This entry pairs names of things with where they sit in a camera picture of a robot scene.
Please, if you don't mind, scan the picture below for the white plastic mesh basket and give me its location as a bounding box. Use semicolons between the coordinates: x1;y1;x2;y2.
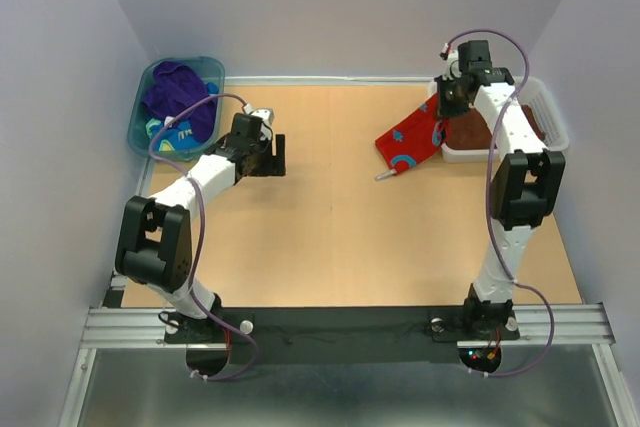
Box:
441;77;570;163

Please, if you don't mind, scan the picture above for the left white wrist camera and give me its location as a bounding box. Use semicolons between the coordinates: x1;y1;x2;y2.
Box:
242;103;275;141

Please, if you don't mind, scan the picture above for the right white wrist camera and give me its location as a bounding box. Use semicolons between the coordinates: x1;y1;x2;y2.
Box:
440;43;461;80

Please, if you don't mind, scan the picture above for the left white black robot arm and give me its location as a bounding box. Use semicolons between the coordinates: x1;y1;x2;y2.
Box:
115;108;286;341

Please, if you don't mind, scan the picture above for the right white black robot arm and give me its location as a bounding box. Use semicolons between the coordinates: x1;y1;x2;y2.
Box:
436;40;566;337

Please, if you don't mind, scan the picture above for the red towel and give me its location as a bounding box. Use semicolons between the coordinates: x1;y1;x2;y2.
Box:
374;94;448;181

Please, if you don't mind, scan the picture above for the purple towel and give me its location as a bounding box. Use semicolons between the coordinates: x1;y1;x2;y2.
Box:
142;61;219;151

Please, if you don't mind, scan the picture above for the aluminium rail frame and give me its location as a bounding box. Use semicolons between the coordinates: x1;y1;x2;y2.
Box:
62;82;639;426

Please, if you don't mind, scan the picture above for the blue towel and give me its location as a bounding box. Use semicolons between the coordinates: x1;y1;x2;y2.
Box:
142;82;219;151

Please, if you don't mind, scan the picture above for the teal plastic bin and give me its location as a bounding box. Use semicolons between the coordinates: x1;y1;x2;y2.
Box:
127;56;225;161

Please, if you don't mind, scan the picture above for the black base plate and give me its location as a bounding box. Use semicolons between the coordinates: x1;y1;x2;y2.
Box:
158;304;520;373

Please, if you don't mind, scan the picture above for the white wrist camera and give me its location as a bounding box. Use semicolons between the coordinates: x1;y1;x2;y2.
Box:
242;103;275;141
440;43;461;80

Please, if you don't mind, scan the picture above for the brown towel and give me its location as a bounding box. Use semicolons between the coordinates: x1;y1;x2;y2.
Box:
432;105;546;151

